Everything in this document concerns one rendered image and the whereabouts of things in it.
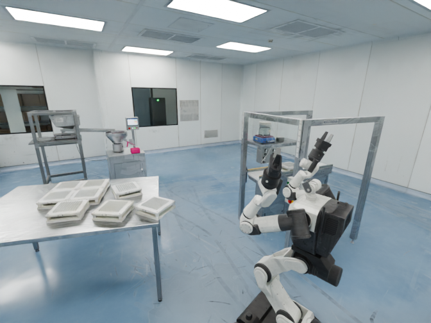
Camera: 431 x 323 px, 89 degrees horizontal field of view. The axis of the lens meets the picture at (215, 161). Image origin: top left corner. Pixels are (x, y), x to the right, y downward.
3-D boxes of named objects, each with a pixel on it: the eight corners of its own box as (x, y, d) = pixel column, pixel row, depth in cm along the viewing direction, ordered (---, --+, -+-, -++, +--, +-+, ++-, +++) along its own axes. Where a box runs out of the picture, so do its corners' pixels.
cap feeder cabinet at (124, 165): (114, 197, 404) (108, 157, 382) (110, 186, 450) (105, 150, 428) (148, 190, 435) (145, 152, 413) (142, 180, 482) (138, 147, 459)
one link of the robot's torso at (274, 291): (307, 315, 161) (276, 253, 169) (295, 336, 147) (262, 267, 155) (290, 314, 172) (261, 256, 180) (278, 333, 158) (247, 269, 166)
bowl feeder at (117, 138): (109, 154, 396) (106, 134, 385) (107, 150, 425) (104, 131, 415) (136, 151, 420) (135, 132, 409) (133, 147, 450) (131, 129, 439)
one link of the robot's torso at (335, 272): (340, 279, 135) (346, 255, 130) (335, 292, 126) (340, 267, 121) (297, 257, 153) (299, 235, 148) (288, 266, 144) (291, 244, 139)
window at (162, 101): (135, 127, 663) (131, 86, 629) (135, 127, 664) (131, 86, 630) (177, 124, 731) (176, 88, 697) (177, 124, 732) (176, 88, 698)
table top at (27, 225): (-82, 257, 141) (-85, 253, 140) (18, 189, 243) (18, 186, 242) (159, 227, 176) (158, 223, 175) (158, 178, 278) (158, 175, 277)
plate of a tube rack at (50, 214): (45, 218, 171) (44, 215, 170) (58, 203, 194) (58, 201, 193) (79, 214, 176) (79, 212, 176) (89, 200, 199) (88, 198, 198)
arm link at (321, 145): (335, 146, 150) (326, 161, 153) (326, 141, 158) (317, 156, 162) (323, 140, 145) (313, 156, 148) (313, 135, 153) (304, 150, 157)
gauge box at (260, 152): (260, 164, 266) (261, 148, 261) (256, 161, 276) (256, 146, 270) (275, 161, 275) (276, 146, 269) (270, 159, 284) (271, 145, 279)
